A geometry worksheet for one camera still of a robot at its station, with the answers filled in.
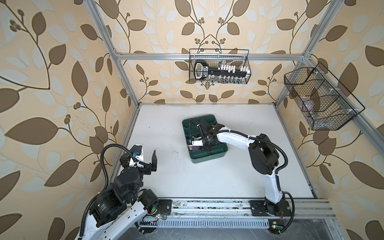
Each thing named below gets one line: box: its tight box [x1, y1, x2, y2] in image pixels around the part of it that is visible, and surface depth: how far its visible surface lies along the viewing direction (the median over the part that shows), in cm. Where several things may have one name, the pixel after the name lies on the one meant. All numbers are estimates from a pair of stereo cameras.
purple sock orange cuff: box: [189, 146, 200, 151], surface depth 90 cm
